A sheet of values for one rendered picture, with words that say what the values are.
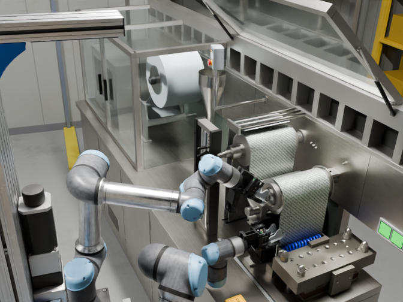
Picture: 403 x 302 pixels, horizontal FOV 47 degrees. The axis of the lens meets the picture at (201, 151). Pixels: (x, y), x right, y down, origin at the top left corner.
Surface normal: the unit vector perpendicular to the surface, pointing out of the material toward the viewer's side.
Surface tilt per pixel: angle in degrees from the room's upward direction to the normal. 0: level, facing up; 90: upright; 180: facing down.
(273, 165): 92
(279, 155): 92
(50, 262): 90
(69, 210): 0
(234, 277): 0
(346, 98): 90
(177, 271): 42
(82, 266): 8
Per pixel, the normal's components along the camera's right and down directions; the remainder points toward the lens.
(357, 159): -0.89, 0.20
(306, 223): 0.45, 0.43
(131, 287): 0.02, -0.88
